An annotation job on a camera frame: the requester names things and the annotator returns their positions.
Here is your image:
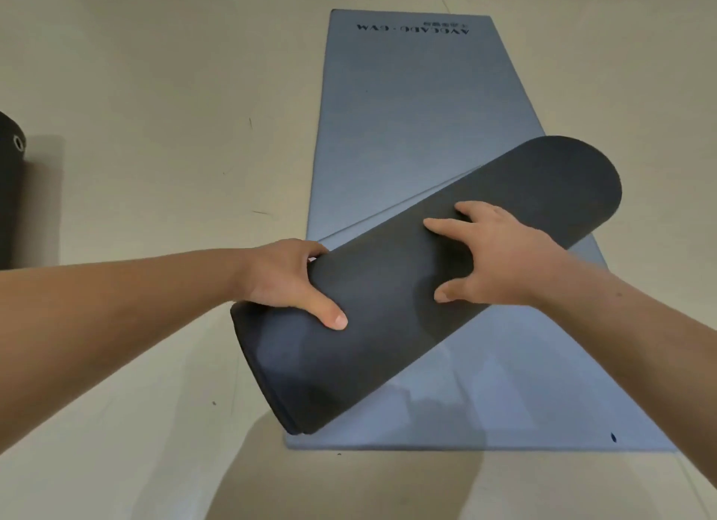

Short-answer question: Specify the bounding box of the person's left hand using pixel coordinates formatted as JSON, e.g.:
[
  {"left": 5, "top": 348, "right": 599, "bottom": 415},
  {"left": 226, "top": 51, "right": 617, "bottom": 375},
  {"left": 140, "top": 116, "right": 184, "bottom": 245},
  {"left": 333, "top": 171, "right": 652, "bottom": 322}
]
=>
[{"left": 234, "top": 238, "right": 350, "bottom": 331}]

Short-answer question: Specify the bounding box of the person's right hand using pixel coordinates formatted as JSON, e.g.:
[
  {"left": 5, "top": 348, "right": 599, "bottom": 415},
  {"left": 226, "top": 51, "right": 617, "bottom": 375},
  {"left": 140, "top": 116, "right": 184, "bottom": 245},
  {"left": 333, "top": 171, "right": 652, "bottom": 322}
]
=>
[{"left": 423, "top": 201, "right": 568, "bottom": 308}]

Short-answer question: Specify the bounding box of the blue-grey yoga mat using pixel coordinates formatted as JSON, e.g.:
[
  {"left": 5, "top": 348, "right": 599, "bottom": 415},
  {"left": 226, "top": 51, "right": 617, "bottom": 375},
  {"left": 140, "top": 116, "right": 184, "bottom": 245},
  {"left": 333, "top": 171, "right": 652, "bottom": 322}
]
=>
[
  {"left": 284, "top": 8, "right": 677, "bottom": 452},
  {"left": 0, "top": 110, "right": 28, "bottom": 270},
  {"left": 229, "top": 136, "right": 624, "bottom": 436}
]

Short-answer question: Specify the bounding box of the person's left forearm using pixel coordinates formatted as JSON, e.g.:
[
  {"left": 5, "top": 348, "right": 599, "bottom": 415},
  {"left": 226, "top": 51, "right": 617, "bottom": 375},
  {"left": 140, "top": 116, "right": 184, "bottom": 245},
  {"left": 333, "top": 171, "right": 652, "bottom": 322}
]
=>
[{"left": 0, "top": 247, "right": 253, "bottom": 457}]

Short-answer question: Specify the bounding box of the person's right forearm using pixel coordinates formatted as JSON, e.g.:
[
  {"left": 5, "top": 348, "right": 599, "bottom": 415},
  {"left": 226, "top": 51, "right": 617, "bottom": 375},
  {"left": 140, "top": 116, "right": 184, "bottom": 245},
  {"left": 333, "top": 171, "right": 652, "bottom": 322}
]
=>
[{"left": 532, "top": 256, "right": 717, "bottom": 492}]

